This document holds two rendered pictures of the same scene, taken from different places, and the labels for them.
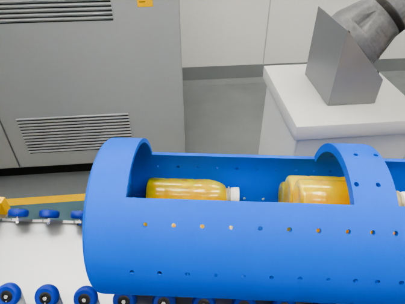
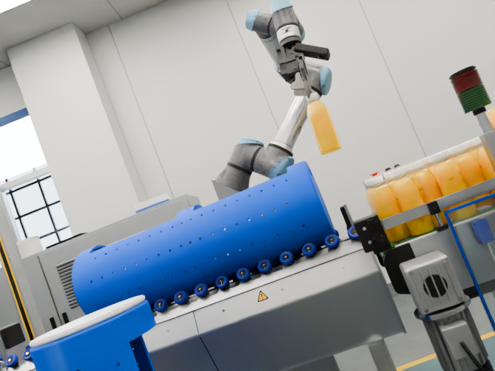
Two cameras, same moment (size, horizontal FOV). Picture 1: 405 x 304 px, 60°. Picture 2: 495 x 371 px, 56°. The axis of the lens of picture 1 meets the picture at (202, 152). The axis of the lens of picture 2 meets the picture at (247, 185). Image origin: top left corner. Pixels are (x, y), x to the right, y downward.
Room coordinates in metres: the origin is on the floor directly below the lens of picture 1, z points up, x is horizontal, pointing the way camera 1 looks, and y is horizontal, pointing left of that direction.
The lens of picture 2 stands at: (-1.14, -0.69, 1.10)
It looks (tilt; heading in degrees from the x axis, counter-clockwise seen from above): 5 degrees up; 8
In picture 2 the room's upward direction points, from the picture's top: 21 degrees counter-clockwise
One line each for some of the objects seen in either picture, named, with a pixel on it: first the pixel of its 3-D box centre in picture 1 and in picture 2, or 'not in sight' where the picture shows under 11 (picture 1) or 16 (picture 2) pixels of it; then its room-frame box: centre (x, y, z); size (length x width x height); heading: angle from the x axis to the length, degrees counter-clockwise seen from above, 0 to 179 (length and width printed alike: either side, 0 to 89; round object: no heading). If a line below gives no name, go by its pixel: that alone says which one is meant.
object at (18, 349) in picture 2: not in sight; (13, 344); (0.47, 0.58, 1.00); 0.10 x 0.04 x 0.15; 177
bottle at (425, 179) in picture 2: not in sight; (429, 195); (0.28, -0.99, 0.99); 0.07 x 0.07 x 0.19
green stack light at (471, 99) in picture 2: not in sight; (474, 99); (0.03, -1.12, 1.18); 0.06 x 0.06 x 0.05
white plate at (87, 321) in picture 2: not in sight; (89, 319); (-0.09, -0.07, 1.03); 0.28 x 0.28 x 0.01
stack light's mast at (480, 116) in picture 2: not in sight; (474, 101); (0.03, -1.12, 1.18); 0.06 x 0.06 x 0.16
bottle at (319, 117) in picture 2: not in sight; (322, 125); (0.35, -0.79, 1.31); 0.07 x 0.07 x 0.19
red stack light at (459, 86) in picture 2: not in sight; (466, 82); (0.03, -1.12, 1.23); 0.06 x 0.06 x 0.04
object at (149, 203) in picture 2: not in sight; (152, 204); (2.00, 0.41, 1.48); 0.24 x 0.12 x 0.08; 104
